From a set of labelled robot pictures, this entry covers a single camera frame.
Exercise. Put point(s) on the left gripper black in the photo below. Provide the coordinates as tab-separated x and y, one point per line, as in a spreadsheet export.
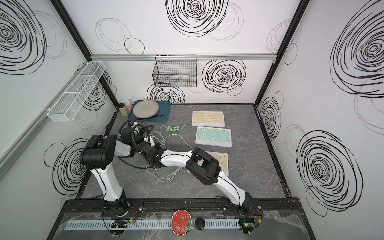
145	132

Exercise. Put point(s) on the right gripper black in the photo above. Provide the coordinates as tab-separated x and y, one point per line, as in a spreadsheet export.
158	150

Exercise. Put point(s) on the yellow wireless keyboard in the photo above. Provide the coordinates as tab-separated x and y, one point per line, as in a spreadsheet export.
208	119
223	161

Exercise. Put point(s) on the green wireless keyboard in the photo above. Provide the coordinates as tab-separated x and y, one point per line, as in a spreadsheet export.
217	137

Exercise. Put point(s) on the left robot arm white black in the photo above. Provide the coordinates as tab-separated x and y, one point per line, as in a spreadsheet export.
98	155

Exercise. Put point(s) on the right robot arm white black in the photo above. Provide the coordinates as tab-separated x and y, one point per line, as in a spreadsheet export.
199	163

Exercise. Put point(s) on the grey round plate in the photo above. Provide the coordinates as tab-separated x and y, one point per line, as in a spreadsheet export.
145	109

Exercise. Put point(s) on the teal tray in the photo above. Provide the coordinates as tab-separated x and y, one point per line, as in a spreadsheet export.
161	116

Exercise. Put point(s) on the red round emergency button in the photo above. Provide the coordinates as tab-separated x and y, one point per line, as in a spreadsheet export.
181	222

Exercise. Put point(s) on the black round knob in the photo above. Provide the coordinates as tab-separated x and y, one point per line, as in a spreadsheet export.
200	224

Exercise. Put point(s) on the white wire wall shelf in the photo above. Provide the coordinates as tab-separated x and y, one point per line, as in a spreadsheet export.
83	92

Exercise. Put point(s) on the black wire wall basket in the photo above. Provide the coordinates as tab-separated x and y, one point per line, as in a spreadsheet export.
175	70

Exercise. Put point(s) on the white slotted cable duct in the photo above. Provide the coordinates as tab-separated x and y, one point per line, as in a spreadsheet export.
99	225

